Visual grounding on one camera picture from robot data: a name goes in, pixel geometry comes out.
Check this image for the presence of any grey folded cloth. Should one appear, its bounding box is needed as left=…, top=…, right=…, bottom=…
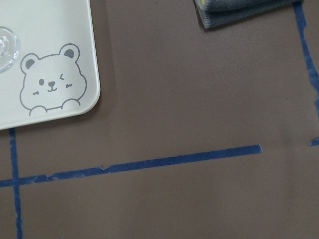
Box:
left=195, top=0, right=300, bottom=29

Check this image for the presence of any wine glass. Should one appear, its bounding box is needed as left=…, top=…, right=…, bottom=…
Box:
left=0, top=26, right=20, bottom=73

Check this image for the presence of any cream bear tray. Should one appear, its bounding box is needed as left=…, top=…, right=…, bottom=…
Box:
left=0, top=0, right=100, bottom=129

